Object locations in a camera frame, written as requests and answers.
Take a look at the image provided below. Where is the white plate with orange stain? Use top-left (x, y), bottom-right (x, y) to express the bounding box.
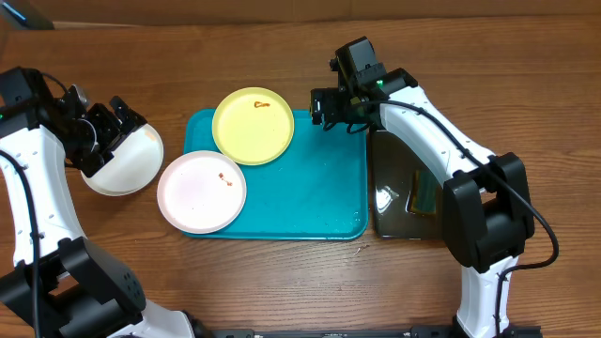
top-left (82, 124), bottom-right (164, 196)

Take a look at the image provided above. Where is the teal plastic tray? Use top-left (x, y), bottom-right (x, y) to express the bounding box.
top-left (211, 110), bottom-right (369, 240)

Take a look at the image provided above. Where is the yellow-green plate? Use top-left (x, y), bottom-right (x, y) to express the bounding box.
top-left (211, 87), bottom-right (295, 166)

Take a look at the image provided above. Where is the green yellow sponge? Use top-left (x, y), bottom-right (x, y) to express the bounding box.
top-left (408, 170), bottom-right (439, 216)

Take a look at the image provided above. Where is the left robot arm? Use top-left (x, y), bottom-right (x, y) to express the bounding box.
top-left (1, 67), bottom-right (209, 338)

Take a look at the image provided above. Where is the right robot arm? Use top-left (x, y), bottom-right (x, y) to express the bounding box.
top-left (310, 37), bottom-right (534, 337)

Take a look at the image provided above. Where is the black water tray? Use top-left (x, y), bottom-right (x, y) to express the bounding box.
top-left (370, 131), bottom-right (442, 240)

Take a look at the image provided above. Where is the white plate with red stain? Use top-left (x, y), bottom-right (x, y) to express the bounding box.
top-left (157, 150), bottom-right (247, 235)

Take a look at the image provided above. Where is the dark corner object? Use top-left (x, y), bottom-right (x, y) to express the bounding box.
top-left (1, 0), bottom-right (54, 30)

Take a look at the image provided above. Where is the small white scrap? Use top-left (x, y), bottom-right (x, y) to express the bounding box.
top-left (353, 244), bottom-right (370, 255)

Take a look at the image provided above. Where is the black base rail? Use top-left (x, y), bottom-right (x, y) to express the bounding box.
top-left (213, 323), bottom-right (544, 338)

